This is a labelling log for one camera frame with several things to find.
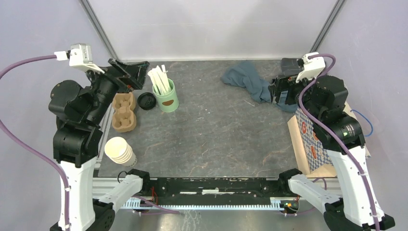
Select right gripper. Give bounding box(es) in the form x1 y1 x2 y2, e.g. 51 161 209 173
268 69 324 123

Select black plastic cup lid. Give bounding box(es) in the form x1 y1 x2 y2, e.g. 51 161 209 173
137 92 156 110

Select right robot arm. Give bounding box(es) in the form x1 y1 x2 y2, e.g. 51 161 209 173
268 75 395 231

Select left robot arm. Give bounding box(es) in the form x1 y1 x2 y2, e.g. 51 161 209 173
49 59 150 231

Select paper takeout bag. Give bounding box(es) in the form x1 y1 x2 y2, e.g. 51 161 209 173
287 102 373 179

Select grey plaid cloth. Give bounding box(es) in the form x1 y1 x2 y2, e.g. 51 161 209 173
280 58 303 77

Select white wrapped straws bundle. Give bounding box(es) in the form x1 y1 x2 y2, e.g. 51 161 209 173
147 64 171 95

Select blue cloth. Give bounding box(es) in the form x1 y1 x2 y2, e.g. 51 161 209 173
220 60 298 113

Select cardboard cup carrier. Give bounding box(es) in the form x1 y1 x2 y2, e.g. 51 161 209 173
112 92 137 133

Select green straw holder can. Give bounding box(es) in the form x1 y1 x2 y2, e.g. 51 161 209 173
152 79 179 113

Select stack of paper cups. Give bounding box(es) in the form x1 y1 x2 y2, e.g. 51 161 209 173
104 137 137 167

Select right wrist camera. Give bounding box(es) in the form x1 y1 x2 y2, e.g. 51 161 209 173
295 52 326 83

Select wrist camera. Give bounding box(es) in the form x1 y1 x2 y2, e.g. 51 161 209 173
295 52 326 83
54 43 105 74

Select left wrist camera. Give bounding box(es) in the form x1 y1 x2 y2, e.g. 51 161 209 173
54 43 105 74

